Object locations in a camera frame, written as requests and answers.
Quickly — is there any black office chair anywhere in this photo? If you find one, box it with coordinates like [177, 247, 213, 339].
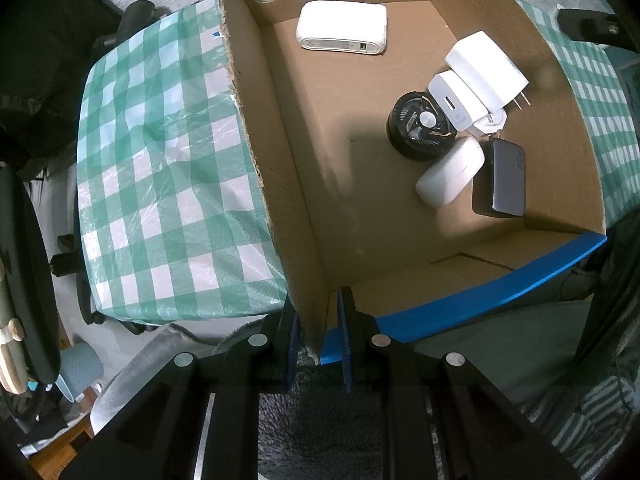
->
[0, 0, 157, 176]

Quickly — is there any white oval case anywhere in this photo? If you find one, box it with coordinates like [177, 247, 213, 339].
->
[415, 137, 486, 210]

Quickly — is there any black chair base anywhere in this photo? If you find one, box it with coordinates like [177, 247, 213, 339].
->
[49, 232, 153, 337]

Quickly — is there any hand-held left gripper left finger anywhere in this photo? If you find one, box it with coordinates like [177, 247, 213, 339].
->
[60, 304, 302, 480]

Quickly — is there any grey green cloth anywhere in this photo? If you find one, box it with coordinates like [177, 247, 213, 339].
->
[414, 300, 597, 402]

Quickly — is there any silver quilted sheet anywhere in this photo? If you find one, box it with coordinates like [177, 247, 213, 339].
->
[89, 322, 232, 437]

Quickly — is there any black power bank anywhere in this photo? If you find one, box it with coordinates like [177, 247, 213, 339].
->
[471, 138, 527, 220]

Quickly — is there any black round fan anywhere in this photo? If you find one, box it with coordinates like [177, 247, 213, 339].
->
[386, 90, 459, 162]

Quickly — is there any dark cloth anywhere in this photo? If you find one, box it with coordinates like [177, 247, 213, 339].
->
[560, 220, 640, 391]

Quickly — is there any black chair backrest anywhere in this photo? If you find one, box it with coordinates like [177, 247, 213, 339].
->
[0, 165, 62, 387]

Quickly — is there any large white power adapter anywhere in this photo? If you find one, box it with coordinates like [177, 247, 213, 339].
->
[444, 30, 531, 112]

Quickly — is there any white router box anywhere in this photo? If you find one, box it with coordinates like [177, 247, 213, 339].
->
[295, 0, 389, 56]

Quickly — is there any small white charger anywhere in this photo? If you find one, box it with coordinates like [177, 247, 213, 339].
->
[427, 70, 507, 139]

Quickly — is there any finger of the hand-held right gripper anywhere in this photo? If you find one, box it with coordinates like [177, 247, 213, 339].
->
[556, 7, 640, 52]

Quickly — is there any striped cloth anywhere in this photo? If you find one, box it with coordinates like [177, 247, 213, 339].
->
[520, 374, 637, 480]

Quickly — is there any grey fleece blanket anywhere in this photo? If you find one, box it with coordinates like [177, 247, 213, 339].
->
[215, 317, 387, 480]

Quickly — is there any green checked tablecloth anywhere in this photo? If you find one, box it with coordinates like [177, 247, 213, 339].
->
[74, 0, 640, 322]

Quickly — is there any teal stool seat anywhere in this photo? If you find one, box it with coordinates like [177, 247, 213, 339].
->
[54, 344, 104, 404]

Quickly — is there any cardboard box with blue tape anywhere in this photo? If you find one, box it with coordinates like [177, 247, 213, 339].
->
[217, 0, 609, 366]

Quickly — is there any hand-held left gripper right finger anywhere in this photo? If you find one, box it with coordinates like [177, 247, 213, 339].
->
[337, 286, 583, 480]

